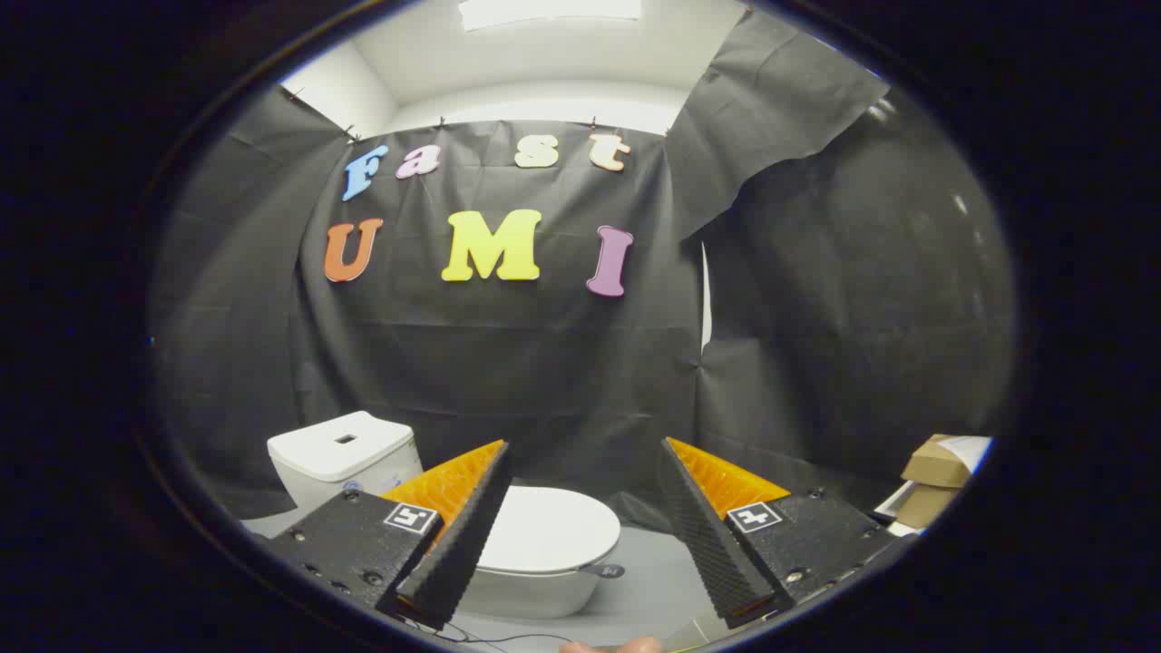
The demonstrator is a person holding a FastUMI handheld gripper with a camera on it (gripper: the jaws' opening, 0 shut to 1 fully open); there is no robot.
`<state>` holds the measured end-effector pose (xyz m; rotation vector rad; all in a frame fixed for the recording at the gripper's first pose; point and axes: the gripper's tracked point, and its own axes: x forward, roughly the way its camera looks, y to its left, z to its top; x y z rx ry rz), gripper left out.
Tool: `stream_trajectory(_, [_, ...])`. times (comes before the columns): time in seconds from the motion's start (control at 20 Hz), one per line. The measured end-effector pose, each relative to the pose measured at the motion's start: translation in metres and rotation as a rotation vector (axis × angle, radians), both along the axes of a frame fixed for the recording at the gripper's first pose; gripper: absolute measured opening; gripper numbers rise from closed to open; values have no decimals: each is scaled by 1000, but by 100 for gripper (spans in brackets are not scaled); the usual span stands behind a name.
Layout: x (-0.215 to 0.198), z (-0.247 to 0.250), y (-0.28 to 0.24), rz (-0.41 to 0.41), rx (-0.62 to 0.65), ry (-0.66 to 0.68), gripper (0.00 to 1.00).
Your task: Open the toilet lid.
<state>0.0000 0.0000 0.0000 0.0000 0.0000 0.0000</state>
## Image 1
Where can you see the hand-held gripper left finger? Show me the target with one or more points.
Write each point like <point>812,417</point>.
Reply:
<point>453,553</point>

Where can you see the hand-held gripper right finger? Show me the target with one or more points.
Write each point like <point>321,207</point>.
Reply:
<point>712,544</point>

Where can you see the white toilet lid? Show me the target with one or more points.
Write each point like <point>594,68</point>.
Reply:
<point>553,531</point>

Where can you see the brown cardboard box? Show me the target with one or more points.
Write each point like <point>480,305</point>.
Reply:
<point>925,506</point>
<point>934,464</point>

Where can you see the white paper sheet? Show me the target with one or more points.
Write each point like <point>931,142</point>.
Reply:
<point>972,449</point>

